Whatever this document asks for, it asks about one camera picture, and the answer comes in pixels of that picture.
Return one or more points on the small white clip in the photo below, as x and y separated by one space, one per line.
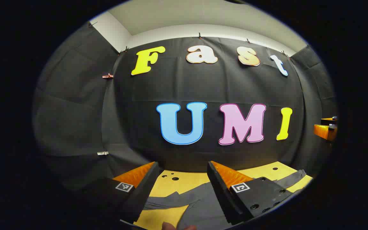
102 153

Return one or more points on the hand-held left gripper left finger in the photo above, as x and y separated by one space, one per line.
145 188

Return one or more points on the black backdrop cloth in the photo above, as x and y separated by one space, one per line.
177 86

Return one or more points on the small red clip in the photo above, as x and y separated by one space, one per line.
107 76

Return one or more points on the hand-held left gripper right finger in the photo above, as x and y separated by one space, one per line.
219 191

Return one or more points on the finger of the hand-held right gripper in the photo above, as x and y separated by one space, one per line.
325 131
327 121

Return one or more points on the gray button shirt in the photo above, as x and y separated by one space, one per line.
200 207

